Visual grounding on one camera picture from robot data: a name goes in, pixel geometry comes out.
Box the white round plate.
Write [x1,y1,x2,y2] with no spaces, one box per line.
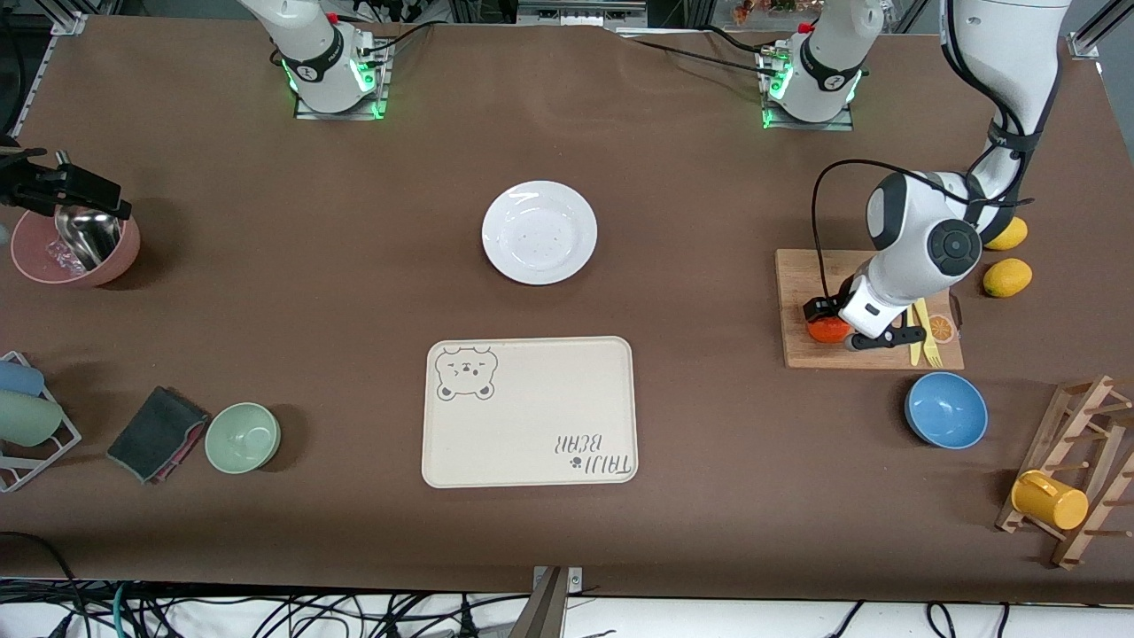
[481,180,599,286]

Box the metal scoop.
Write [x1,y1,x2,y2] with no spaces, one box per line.
[53,151,123,271]

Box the bamboo cutting board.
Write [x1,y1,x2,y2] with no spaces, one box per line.
[775,248,966,371]

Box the pink bowl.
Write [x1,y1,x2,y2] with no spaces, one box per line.
[11,210,142,288]

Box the yellow plastic fork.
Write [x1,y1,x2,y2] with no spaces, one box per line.
[913,297,944,369]

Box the blue bowl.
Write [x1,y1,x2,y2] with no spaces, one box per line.
[904,371,990,451]

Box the yellow lemon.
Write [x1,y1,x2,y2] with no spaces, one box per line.
[985,217,1029,252]
[982,258,1034,299]

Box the light blue cup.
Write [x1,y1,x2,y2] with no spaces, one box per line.
[0,360,45,398]

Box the pale green cup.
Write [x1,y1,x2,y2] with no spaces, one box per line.
[0,390,65,448]

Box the dark grey folded cloth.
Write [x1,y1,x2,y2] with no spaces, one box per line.
[106,385,212,485]

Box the yellow plastic cup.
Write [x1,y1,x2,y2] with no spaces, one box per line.
[1011,470,1090,532]

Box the light green bowl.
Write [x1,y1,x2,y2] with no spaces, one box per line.
[204,402,283,476]

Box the cream bear print tray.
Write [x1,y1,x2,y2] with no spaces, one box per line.
[421,335,639,490]

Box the wooden cup rack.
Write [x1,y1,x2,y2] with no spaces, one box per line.
[995,375,1134,570]

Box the grey metal box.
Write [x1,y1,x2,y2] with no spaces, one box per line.
[518,0,648,27]

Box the grey angled pole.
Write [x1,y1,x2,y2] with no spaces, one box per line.
[507,567,570,638]

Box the white wire rack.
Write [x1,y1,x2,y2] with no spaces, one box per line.
[0,350,83,494]

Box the black base power cable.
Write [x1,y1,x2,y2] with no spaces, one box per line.
[359,22,437,54]
[617,32,782,76]

